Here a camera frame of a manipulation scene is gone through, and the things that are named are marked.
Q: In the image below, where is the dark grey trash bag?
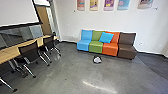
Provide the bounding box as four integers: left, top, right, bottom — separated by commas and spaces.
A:
92, 56, 103, 65

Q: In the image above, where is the blue sofa seat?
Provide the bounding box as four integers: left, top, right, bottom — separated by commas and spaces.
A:
76, 29, 94, 52

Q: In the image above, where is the green sofa seat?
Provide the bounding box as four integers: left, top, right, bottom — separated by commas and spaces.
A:
88, 30, 105, 54

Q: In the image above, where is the blue square cushion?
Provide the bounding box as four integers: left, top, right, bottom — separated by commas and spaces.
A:
98, 31, 115, 44

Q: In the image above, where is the orange sofa seat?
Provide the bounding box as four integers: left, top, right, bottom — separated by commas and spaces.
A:
101, 31, 121, 57

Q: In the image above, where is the black framed glass partition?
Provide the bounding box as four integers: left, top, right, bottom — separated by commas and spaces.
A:
0, 24, 44, 48

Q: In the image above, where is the long wooden table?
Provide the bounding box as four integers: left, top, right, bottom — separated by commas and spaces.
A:
0, 34, 60, 66

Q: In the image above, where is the yellow wall poster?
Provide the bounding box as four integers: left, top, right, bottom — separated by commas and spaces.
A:
89, 0, 100, 12

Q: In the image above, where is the pale pink wall poster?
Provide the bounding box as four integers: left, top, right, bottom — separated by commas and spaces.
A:
137, 0, 155, 10

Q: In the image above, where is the white wall board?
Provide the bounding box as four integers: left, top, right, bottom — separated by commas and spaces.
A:
0, 0, 43, 29

